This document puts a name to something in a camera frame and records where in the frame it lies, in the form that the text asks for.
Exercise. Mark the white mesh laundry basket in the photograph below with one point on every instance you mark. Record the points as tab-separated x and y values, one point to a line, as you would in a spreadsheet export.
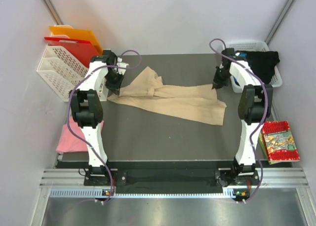
252	45

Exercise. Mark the orange plastic folder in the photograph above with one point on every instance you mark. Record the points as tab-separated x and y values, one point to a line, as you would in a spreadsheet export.
80	34

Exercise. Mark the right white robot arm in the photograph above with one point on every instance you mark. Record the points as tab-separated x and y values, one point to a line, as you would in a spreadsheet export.
253	109

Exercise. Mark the white perforated file organizer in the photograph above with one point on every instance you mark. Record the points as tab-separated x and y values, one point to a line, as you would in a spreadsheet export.
61	70

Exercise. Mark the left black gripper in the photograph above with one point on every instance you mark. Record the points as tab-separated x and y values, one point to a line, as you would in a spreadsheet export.
115	88

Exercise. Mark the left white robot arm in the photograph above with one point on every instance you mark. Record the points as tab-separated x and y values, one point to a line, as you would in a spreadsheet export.
86	110

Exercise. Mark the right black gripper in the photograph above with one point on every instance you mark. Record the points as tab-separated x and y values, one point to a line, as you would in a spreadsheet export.
217	83

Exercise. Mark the beige t shirt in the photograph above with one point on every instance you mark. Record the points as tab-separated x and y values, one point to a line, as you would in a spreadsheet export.
195	103

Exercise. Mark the red plastic folder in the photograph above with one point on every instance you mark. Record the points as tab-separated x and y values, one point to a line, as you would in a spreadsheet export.
83	50

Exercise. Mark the black t shirt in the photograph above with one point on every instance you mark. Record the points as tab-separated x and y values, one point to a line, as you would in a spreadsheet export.
262	64

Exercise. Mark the pink folded t shirt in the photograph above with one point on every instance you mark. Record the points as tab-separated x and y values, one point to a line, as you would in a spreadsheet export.
68	142

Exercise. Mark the colourful picture book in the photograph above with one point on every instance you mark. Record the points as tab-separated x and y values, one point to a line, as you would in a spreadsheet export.
277	142

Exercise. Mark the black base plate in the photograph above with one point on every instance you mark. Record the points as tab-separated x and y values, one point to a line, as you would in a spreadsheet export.
175	178

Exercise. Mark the white slotted cable duct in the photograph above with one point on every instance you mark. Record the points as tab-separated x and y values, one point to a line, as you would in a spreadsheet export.
103	193

